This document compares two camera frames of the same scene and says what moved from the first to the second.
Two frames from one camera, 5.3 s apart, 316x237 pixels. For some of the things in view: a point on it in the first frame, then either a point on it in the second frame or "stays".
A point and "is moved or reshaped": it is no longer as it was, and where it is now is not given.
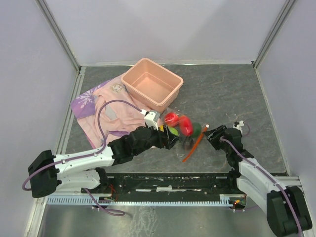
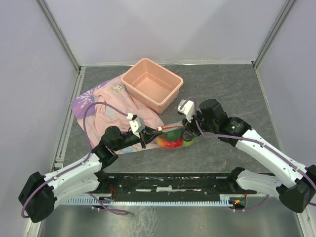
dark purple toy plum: x=188 y=143 → x=187 y=136
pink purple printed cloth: x=117 y=119 stays
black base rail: x=224 y=183 stays
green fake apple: x=173 y=131 → x=187 y=144
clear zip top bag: x=188 y=132 is moved or reshaped
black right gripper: x=219 y=131 → x=189 y=127
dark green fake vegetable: x=197 y=129 is moved or reshaped
